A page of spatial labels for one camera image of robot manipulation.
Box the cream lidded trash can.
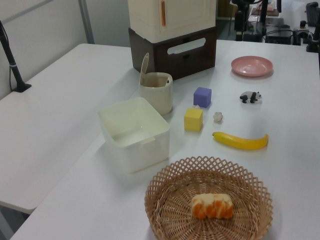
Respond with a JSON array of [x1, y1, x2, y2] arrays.
[[138, 52, 174, 116]]

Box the yellow cube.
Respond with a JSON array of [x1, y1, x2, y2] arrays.
[[184, 107, 204, 132]]

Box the white square plastic container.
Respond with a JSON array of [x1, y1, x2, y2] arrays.
[[97, 96, 171, 175]]

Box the purple cube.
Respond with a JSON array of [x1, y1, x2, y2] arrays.
[[193, 86, 213, 109]]

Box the dark brown drawer box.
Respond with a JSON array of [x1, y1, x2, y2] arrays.
[[128, 26, 218, 81]]

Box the yellow toy banana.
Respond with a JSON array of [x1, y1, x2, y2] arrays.
[[212, 131, 270, 151]]

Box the panda figurine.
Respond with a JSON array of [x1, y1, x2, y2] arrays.
[[239, 90, 263, 105]]

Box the woven wicker basket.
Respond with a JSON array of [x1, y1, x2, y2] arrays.
[[144, 155, 274, 240]]

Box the toy bread loaf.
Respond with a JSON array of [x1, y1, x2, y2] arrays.
[[191, 192, 234, 220]]

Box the cream plastic storage cabinet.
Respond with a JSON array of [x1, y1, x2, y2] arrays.
[[127, 0, 217, 43]]

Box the pink plate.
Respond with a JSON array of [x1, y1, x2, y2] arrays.
[[230, 56, 274, 78]]

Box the black desk equipment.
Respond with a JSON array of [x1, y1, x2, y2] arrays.
[[264, 28, 294, 45]]

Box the black stand pole with clamp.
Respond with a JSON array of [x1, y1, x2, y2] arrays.
[[0, 19, 33, 94]]

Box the black clamp mount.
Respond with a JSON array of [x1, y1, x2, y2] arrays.
[[304, 31, 320, 53]]

